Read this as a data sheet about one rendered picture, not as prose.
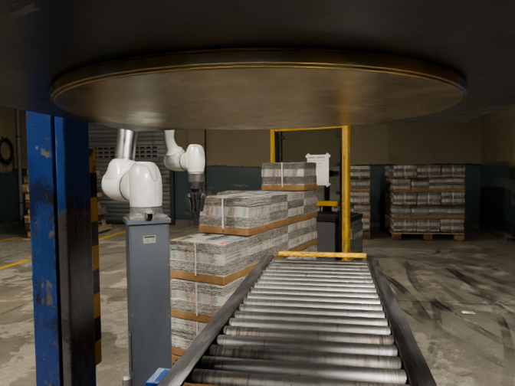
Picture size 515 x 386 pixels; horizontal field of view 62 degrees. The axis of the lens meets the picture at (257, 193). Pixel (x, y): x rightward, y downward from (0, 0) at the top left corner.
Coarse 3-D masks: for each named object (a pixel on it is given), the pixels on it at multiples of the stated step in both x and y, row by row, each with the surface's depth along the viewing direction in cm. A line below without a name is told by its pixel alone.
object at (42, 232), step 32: (32, 128) 77; (64, 128) 76; (32, 160) 78; (64, 160) 76; (32, 192) 78; (64, 192) 76; (32, 224) 78; (64, 224) 77; (32, 256) 79; (64, 256) 77; (64, 288) 77; (64, 320) 78; (64, 352) 78; (64, 384) 78; (96, 384) 86
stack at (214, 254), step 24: (192, 240) 245; (216, 240) 244; (240, 240) 247; (264, 240) 277; (288, 240) 309; (192, 264) 242; (216, 264) 235; (240, 264) 249; (192, 288) 244; (216, 288) 236; (216, 312) 236; (192, 336) 246
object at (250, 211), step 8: (232, 200) 261; (240, 200) 259; (248, 200) 256; (256, 200) 263; (264, 200) 272; (232, 208) 261; (240, 208) 259; (248, 208) 256; (256, 208) 264; (264, 208) 274; (232, 216) 261; (240, 216) 259; (248, 216) 257; (256, 216) 265; (264, 216) 274; (232, 224) 262; (240, 224) 259; (248, 224) 257; (256, 224) 265; (264, 224) 274
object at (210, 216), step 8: (208, 200) 270; (216, 200) 268; (208, 208) 271; (216, 208) 268; (200, 216) 274; (208, 216) 270; (216, 216) 267; (200, 224) 274; (208, 224) 271; (216, 224) 268
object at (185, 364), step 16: (272, 256) 213; (256, 272) 180; (240, 288) 155; (224, 304) 137; (224, 320) 122; (208, 336) 110; (192, 352) 101; (176, 368) 92; (192, 368) 92; (160, 384) 86; (176, 384) 86
